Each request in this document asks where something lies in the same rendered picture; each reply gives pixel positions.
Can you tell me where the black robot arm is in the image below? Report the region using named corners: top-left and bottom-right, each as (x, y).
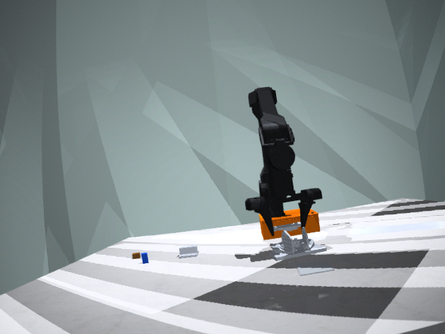
top-left (248, 87), bottom-right (295, 218)

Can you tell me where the blue cube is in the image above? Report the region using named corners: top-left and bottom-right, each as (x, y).
top-left (141, 253), bottom-right (149, 264)

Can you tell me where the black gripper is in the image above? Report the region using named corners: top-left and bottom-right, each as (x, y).
top-left (245, 170), bottom-right (323, 237)

